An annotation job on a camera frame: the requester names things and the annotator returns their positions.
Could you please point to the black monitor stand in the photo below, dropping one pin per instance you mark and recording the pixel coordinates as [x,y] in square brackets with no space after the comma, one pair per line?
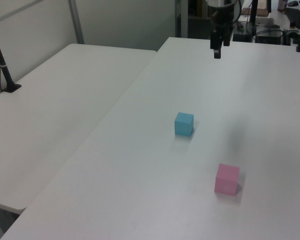
[253,17]

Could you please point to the black camera stand pole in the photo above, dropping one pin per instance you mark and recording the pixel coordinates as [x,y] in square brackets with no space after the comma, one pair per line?
[1,60]

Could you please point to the black keyboard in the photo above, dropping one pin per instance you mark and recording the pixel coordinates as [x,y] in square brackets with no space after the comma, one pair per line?
[296,16]

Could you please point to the grey metal wall post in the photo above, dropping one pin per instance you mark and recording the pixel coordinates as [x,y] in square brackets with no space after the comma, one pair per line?
[76,21]

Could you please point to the black electronics box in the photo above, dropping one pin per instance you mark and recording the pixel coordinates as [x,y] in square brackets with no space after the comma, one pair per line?
[268,35]

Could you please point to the blue cube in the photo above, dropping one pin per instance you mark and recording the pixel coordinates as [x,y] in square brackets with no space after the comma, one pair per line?
[184,124]

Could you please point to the pink cube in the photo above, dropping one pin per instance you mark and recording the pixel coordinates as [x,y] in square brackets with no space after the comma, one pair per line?
[226,179]

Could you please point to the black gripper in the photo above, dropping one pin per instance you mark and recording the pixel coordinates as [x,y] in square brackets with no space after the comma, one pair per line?
[222,15]

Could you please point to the black computer mouse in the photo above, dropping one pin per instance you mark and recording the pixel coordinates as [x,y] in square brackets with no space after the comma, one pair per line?
[293,3]

